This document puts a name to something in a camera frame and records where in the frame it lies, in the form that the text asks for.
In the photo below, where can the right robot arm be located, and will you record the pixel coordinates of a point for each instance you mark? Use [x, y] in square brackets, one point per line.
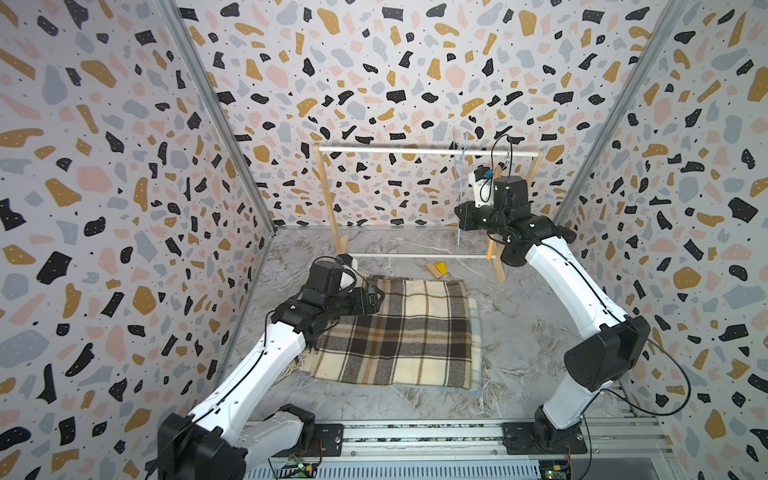
[611, 341]

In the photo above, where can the small wooden block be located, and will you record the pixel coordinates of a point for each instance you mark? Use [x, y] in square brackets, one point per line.
[434, 271]

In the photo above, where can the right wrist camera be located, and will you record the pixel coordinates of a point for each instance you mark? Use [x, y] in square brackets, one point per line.
[482, 182]

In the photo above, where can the white top rack rod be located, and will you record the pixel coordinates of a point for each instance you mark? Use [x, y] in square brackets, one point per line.
[425, 151]

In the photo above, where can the blue plaid scarf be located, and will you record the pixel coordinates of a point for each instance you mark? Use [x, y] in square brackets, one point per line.
[476, 383]

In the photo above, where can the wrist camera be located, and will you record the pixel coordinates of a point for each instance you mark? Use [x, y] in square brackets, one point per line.
[482, 182]
[347, 260]

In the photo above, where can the aluminium corner post left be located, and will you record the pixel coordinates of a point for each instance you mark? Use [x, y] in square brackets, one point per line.
[236, 170]

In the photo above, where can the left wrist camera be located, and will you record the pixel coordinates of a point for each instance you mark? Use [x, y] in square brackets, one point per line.
[347, 260]

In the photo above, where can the aluminium corner post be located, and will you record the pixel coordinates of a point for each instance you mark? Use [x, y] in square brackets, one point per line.
[669, 17]
[236, 170]

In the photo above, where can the wooden clothes rack frame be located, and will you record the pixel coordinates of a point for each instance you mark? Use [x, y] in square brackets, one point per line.
[341, 241]

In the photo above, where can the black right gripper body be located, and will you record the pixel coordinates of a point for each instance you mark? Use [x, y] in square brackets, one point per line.
[477, 219]

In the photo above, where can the light blue wire hanger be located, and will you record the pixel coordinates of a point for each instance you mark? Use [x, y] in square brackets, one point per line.
[459, 161]

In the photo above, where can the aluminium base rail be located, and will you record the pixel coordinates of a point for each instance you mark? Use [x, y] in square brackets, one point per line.
[603, 448]

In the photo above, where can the green circuit board left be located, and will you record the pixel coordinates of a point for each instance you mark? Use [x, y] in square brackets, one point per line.
[297, 468]

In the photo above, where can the green circuit board right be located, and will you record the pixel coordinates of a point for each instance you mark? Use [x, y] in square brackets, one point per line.
[555, 470]

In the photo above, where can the green circuit board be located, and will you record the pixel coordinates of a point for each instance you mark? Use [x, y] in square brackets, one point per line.
[555, 470]
[297, 468]

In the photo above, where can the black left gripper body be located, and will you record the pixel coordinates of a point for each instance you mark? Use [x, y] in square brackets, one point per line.
[356, 303]

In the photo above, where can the aluminium corner post right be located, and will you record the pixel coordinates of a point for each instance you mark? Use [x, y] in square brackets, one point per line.
[669, 17]

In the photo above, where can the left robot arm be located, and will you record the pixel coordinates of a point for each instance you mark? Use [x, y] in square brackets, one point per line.
[215, 440]

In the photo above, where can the yellow block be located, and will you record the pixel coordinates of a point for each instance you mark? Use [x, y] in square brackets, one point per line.
[441, 268]

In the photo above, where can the brown plaid fringed scarf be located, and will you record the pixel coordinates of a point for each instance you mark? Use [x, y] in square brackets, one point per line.
[419, 337]

